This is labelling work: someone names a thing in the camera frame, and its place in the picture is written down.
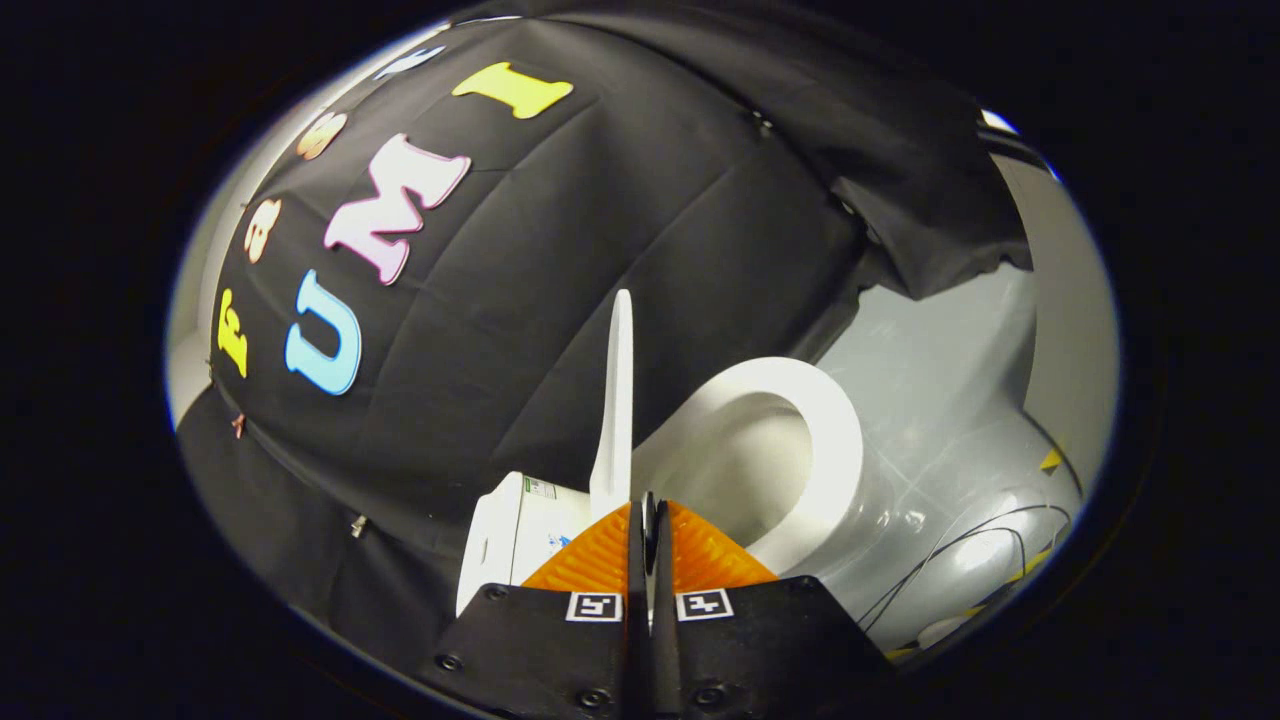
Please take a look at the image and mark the white toilet lid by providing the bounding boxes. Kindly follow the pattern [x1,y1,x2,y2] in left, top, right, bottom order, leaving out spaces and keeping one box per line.
[589,290,636,523]

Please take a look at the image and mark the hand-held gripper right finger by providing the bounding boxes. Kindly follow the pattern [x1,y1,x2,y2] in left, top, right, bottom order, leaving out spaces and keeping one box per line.
[650,492,898,720]

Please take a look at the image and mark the black backdrop cloth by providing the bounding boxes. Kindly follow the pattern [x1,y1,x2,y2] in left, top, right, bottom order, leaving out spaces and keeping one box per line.
[178,0,1036,671]

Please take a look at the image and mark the white toilet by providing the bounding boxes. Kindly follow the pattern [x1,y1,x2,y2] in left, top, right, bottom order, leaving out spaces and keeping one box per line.
[457,357,901,617]

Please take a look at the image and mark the thin black cable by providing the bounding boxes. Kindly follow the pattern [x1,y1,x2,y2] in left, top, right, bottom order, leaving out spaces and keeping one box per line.
[858,504,1073,633]

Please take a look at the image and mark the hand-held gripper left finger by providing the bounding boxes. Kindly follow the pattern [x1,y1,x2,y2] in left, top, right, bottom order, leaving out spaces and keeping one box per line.
[418,492,653,720]

